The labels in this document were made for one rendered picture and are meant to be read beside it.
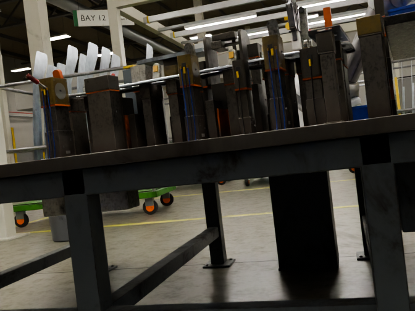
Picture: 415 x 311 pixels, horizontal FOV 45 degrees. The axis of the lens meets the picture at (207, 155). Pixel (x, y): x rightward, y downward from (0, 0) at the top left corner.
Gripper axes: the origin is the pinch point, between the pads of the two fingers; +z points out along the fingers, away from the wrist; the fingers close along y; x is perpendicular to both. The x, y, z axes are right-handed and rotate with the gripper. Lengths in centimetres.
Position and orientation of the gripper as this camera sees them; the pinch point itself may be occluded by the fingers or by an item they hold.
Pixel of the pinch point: (296, 41)
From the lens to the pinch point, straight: 199.8
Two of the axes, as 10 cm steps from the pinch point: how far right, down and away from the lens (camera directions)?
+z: 1.2, 9.9, 0.1
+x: -9.2, 1.1, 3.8
